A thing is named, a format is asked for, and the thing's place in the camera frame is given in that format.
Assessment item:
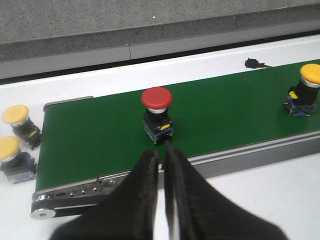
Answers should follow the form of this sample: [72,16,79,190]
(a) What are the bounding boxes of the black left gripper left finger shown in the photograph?
[50,149,158,240]

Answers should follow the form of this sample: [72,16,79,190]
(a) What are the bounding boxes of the yellow push button switch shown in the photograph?
[0,136,37,184]
[2,104,42,150]
[284,63,320,117]

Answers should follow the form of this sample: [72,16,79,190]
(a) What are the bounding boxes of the green conveyor belt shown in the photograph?
[35,63,320,191]

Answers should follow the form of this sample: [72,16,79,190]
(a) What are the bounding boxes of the black cable connector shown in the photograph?
[244,58,272,69]

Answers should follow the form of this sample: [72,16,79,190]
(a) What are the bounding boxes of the grey granite counter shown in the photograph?
[0,0,320,82]

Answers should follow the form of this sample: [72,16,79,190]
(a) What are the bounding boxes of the aluminium conveyor frame rail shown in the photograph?
[30,101,320,220]

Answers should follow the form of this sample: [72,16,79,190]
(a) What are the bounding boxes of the red push button switch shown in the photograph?
[141,86,174,144]

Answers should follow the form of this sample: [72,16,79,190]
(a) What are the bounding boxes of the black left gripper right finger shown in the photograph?
[163,143,287,240]

